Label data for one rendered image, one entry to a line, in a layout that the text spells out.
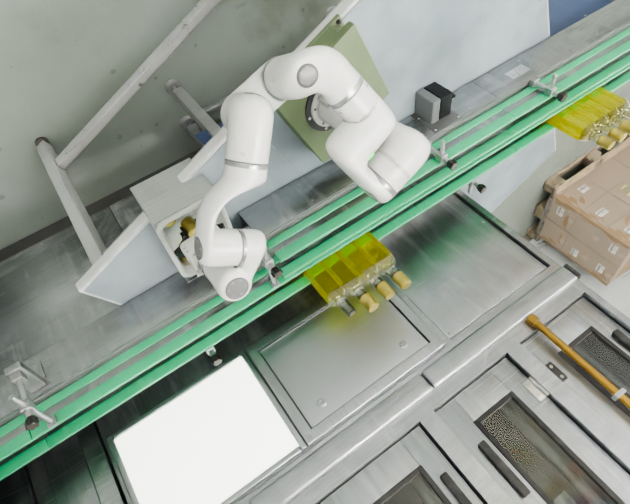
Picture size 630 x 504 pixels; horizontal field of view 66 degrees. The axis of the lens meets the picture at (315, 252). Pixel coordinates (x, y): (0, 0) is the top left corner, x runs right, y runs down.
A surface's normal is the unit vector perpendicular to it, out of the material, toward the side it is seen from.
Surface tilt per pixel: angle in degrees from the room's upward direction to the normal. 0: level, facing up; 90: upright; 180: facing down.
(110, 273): 0
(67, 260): 90
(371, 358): 90
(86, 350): 90
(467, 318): 90
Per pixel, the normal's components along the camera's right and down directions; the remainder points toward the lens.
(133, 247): 0.56, 0.62
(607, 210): -0.02, -0.51
